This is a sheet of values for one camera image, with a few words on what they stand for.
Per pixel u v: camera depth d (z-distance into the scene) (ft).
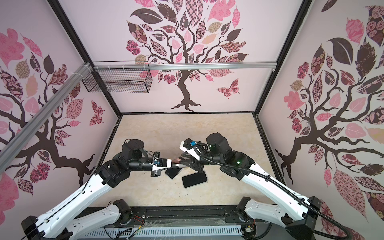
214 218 2.39
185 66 3.03
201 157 1.37
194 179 2.82
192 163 1.78
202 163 1.79
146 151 1.72
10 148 1.65
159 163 1.67
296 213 1.26
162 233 2.29
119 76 3.10
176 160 1.97
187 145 1.65
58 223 1.28
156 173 1.84
